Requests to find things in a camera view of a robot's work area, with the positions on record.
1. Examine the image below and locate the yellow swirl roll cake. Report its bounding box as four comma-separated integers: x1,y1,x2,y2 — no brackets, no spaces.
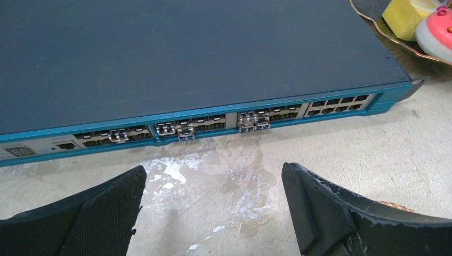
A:
382,0,443,42

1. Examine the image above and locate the woven rattan coaster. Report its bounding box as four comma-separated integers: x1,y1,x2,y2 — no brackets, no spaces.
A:
379,201,415,213

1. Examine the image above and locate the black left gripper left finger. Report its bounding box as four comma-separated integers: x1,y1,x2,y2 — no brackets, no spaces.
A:
1,165,147,255

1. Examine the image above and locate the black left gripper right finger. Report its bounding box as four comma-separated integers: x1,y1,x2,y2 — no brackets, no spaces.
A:
281,163,451,255

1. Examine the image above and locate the blue network switch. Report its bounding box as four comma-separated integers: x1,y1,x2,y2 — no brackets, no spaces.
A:
1,1,425,166

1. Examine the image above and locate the three-tier dark cake stand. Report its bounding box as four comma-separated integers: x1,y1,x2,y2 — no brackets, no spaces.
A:
349,1,451,80

